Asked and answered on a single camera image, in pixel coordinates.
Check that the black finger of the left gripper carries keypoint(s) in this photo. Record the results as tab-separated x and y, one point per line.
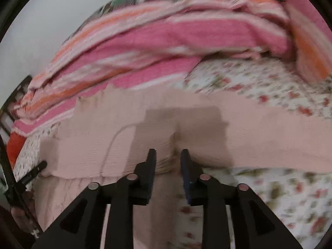
31	175

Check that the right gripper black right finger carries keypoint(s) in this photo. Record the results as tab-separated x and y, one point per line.
254	224

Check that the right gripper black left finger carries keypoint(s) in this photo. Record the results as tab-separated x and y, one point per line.
103	215

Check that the pink knit sweater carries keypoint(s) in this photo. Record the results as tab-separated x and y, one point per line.
284	156

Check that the person's left hand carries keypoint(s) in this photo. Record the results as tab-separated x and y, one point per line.
19	216

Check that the red pillow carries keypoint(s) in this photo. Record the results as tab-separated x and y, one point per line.
14	146

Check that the floral bed sheet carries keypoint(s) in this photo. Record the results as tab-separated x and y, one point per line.
262	81

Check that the dark wooden headboard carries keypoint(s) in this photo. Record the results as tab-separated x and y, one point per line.
7	115

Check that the pink striped quilt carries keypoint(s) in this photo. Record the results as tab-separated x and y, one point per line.
138	44

